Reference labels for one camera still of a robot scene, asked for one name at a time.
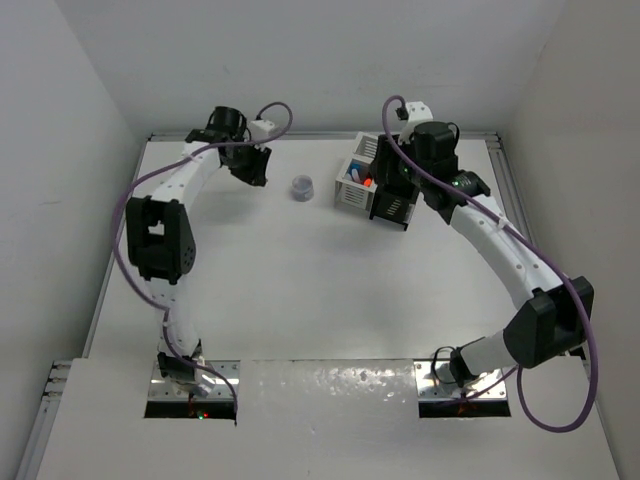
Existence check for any clear jar of paperclips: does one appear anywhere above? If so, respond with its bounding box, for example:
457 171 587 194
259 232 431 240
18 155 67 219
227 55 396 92
291 175 314 202

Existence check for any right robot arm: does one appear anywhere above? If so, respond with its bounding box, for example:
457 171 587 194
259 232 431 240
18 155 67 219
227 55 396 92
371 122 594 387

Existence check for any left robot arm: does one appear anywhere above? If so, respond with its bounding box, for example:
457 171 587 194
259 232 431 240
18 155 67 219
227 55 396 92
124 106 278 385

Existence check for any black slotted organizer container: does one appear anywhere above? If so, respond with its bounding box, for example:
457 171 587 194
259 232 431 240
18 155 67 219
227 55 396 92
369 185 419 231

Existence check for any white slotted organizer container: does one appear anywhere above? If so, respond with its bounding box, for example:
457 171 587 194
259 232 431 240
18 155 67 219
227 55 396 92
334 132 377 212

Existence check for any white front panel board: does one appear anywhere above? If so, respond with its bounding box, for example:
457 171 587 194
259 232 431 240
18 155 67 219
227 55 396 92
39 360 617 479

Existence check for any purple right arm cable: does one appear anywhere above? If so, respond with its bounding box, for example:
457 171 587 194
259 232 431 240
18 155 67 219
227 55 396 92
382 94 600 431

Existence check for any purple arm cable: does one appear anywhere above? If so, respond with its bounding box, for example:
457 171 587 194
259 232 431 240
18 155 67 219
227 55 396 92
110 102 294 416
382 94 600 431

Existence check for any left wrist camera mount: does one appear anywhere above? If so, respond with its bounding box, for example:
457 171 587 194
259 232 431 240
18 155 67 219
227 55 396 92
248 119 278 142

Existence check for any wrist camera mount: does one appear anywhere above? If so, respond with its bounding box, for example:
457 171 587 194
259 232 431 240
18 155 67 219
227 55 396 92
396 101 433 136
248 119 278 142

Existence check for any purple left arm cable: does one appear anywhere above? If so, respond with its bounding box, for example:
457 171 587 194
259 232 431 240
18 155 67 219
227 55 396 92
110 102 294 416

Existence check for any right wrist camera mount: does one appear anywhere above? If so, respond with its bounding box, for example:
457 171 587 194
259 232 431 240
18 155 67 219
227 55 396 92
396 101 433 136

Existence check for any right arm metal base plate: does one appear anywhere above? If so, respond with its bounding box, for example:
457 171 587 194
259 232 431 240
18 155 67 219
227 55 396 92
414 359 507 404

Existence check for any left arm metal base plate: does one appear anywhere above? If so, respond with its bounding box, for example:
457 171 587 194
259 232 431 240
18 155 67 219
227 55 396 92
147 360 240 402

